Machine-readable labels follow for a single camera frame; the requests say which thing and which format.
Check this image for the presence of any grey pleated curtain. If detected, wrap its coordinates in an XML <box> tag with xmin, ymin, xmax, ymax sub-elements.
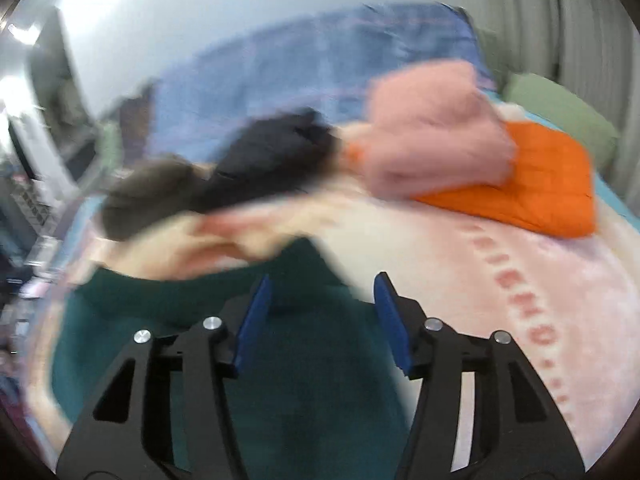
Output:
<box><xmin>475</xmin><ymin>0</ymin><xmax>640</xmax><ymax>126</ymax></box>

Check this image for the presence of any brown fleece garment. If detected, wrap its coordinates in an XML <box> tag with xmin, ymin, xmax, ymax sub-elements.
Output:
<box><xmin>100</xmin><ymin>157</ymin><xmax>211</xmax><ymax>242</ymax></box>

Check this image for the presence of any pink quilted garment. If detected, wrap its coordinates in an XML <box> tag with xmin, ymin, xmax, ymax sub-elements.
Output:
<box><xmin>362</xmin><ymin>58</ymin><xmax>518</xmax><ymax>201</ymax></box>

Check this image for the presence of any pink printed blanket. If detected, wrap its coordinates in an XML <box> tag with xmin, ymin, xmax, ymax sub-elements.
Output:
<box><xmin>30</xmin><ymin>100</ymin><xmax>640</xmax><ymax>476</ymax></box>

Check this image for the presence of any orange down jacket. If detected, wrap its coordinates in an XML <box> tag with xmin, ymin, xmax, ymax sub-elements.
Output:
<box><xmin>345</xmin><ymin>121</ymin><xmax>598</xmax><ymax>240</ymax></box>

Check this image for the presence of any black puffer jacket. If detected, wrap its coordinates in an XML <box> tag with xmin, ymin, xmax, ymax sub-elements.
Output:
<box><xmin>192</xmin><ymin>108</ymin><xmax>346</xmax><ymax>213</ymax></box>

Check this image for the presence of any green pillow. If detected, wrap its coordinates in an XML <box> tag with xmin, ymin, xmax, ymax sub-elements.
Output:
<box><xmin>502</xmin><ymin>72</ymin><xmax>621</xmax><ymax>173</ymax></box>

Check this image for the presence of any blue plaid sheet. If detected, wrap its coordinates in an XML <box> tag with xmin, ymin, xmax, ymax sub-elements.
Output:
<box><xmin>147</xmin><ymin>2</ymin><xmax>496</xmax><ymax>166</ymax></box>

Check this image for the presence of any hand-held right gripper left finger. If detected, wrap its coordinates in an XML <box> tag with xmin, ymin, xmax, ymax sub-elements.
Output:
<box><xmin>56</xmin><ymin>274</ymin><xmax>273</xmax><ymax>480</ymax></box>

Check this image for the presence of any teal fleece sweater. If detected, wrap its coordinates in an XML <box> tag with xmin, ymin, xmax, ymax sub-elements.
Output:
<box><xmin>50</xmin><ymin>237</ymin><xmax>426</xmax><ymax>480</ymax></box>

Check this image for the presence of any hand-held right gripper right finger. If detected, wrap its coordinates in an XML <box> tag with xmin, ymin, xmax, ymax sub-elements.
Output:
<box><xmin>374</xmin><ymin>271</ymin><xmax>586</xmax><ymax>480</ymax></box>

